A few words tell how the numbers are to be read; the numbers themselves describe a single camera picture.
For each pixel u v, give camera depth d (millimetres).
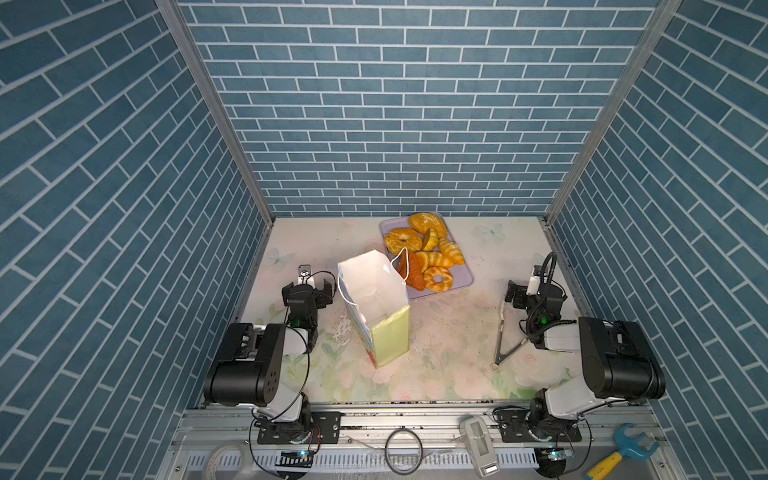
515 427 737
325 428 734
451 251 1048
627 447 694
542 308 724
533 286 840
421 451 705
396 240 1089
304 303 708
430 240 1075
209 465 665
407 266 997
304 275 788
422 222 1143
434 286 987
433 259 1046
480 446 694
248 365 456
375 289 933
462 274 1036
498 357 844
